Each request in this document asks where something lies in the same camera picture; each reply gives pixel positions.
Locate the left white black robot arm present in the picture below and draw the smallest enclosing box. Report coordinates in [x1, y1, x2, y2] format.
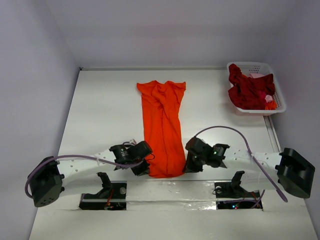
[24, 140, 155, 210]

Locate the small orange cloth in basket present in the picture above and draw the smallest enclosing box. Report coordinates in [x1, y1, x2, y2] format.
[265, 100, 278, 111]

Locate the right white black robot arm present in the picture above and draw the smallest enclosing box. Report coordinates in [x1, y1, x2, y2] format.
[184, 137, 315, 199]

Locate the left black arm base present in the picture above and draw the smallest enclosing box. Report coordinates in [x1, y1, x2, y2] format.
[79, 181, 127, 211]

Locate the white plastic basket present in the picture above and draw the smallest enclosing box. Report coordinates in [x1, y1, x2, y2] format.
[227, 61, 287, 116]

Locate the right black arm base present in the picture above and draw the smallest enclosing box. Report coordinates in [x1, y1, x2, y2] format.
[212, 181, 263, 210]

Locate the orange t shirt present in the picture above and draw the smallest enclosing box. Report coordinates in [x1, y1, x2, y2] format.
[136, 80, 186, 179]

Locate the dark red t shirt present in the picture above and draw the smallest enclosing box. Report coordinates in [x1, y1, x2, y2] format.
[228, 63, 276, 110]

